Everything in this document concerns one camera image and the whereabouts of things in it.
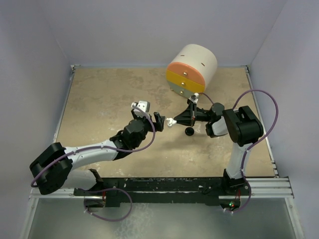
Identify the black earbud charging case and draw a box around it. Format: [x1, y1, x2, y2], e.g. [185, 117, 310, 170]
[185, 127, 195, 136]

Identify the white earbud charging case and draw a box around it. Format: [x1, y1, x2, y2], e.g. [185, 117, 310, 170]
[166, 118, 177, 128]

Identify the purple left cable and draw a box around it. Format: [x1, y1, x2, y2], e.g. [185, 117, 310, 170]
[30, 106, 157, 222]

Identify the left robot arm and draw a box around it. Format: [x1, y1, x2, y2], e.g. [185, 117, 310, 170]
[29, 110, 165, 195]

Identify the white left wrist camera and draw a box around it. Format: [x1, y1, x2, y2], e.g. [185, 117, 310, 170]
[131, 101, 151, 113]

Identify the aluminium frame rail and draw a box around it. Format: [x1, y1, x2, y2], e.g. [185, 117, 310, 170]
[29, 176, 296, 200]

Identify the purple cable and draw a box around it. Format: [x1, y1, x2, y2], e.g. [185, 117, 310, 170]
[199, 89, 279, 214]
[30, 106, 157, 222]

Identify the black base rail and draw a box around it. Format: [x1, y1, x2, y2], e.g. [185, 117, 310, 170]
[74, 177, 249, 207]

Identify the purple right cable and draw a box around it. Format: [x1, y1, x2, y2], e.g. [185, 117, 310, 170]
[199, 89, 279, 214]

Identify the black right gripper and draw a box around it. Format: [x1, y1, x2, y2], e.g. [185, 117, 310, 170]
[174, 102, 213, 127]

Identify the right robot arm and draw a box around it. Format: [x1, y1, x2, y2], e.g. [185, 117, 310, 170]
[166, 100, 264, 195]

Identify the round white drawer cabinet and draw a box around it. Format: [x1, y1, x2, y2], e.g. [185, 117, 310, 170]
[166, 44, 218, 98]

